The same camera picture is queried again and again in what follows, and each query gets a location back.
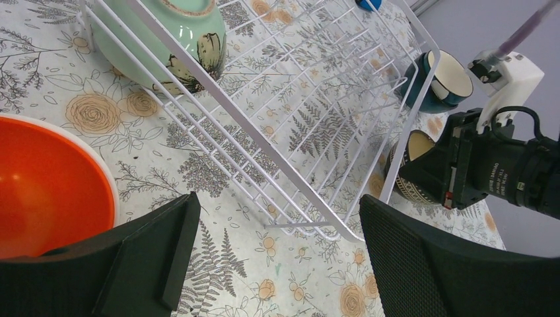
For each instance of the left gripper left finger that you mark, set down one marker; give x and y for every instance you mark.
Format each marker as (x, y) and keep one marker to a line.
(135, 269)

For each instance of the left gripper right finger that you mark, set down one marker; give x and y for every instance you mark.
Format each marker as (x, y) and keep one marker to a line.
(424, 271)

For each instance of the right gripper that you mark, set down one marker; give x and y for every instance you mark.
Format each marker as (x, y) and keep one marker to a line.
(464, 167)

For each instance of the teal bowl white rim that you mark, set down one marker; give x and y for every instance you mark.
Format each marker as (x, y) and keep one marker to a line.
(449, 86)

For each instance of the orange bowl front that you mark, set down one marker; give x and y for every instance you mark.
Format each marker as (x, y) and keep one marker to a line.
(52, 194)

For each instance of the white pink bowl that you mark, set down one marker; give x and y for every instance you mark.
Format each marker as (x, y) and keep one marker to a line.
(91, 154)

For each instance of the black patterned bowl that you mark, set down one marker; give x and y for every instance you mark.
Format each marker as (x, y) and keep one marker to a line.
(408, 183)

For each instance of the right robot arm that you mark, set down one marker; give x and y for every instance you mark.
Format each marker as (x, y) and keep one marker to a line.
(550, 150)

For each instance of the floral tablecloth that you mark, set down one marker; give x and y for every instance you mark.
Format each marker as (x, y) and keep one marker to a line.
(52, 71)

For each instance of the blue toy block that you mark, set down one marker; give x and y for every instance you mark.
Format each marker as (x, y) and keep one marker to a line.
(369, 5)

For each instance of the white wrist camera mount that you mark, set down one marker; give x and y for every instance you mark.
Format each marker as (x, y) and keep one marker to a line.
(507, 82)

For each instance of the white wire dish rack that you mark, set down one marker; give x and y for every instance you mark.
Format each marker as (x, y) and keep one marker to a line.
(293, 102)

